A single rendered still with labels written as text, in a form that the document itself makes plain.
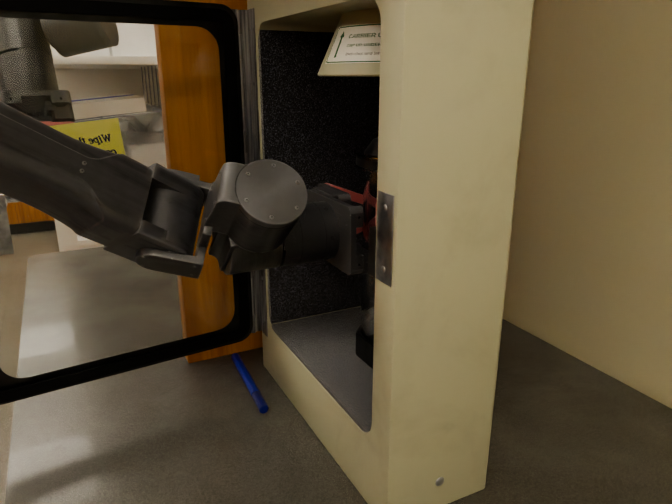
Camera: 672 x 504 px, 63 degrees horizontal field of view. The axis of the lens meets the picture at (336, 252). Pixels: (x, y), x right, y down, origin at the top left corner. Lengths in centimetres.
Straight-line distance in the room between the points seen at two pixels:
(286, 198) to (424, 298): 13
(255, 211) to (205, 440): 31
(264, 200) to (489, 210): 18
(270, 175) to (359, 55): 13
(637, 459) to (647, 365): 18
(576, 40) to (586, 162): 16
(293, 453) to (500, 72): 42
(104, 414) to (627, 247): 68
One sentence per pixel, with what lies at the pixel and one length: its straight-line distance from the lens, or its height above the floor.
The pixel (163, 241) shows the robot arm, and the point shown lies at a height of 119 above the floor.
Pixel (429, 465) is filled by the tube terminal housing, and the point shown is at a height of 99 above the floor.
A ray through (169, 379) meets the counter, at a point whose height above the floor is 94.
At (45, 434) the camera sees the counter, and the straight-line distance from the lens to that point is 72.
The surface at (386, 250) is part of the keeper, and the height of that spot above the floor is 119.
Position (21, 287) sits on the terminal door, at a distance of 64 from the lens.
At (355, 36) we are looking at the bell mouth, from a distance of 50.
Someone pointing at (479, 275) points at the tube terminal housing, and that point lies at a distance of 46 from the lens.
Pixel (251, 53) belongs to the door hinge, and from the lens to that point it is 67.
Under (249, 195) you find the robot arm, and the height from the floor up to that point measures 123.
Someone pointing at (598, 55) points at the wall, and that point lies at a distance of 83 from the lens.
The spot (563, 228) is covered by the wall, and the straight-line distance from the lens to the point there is 87.
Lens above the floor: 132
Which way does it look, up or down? 18 degrees down
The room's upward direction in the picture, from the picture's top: straight up
